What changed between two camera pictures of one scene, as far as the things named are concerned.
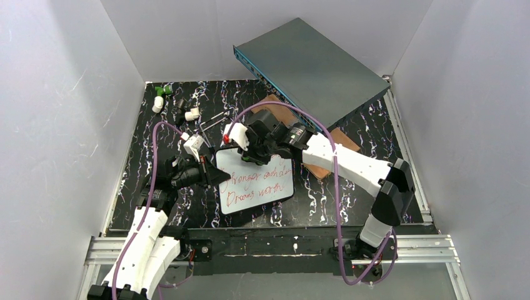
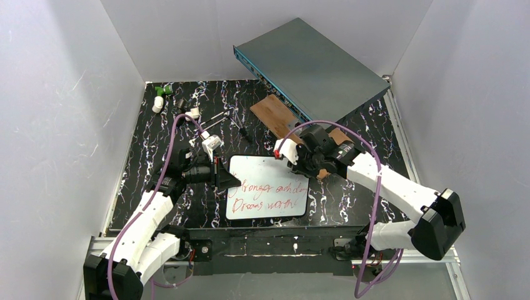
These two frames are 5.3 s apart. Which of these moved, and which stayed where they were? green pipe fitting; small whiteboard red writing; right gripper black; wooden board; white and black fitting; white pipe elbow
Moved: small whiteboard red writing; right gripper black
Stayed: green pipe fitting; white pipe elbow; wooden board; white and black fitting
